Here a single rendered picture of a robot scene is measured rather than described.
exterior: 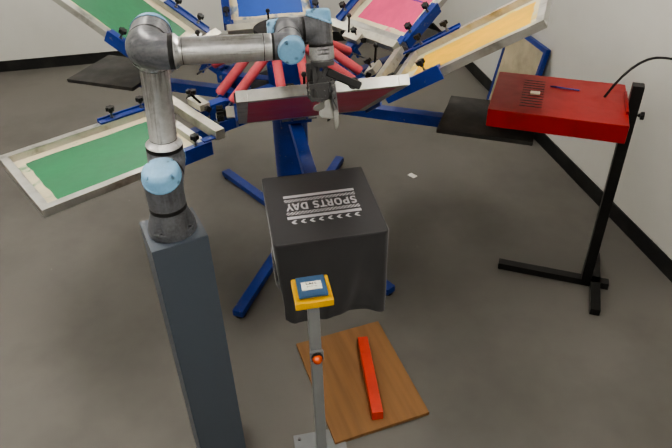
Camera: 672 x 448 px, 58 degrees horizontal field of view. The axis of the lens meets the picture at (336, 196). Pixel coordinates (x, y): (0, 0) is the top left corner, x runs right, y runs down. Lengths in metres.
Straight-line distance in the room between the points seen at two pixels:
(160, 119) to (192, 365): 0.90
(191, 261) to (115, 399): 1.31
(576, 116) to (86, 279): 2.81
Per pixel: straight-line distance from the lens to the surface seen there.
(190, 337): 2.24
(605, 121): 2.98
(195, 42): 1.73
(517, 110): 2.96
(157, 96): 1.92
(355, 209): 2.47
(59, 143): 3.24
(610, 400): 3.22
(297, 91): 2.04
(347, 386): 3.02
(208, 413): 2.55
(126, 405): 3.16
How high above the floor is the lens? 2.38
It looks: 34 degrees down
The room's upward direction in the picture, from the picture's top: 2 degrees counter-clockwise
